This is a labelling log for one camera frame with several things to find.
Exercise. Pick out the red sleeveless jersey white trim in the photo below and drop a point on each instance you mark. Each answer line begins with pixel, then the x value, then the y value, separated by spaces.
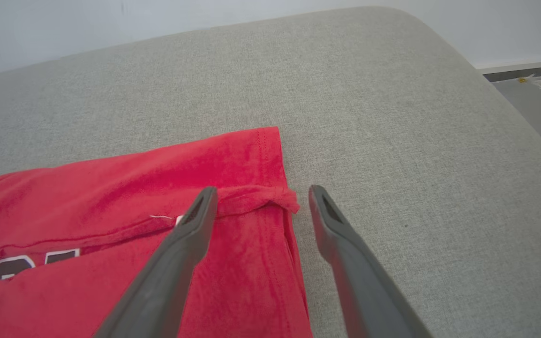
pixel 111 188

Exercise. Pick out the white and dark baseboard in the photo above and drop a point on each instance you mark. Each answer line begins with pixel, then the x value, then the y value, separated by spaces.
pixel 510 70

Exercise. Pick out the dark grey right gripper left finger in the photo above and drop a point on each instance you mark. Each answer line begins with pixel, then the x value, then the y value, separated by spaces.
pixel 167 286

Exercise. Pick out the grey fabric sofa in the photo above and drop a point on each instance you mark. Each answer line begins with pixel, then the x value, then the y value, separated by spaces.
pixel 392 117

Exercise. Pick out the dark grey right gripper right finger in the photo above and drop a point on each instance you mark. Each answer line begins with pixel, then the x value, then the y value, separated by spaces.
pixel 364 286

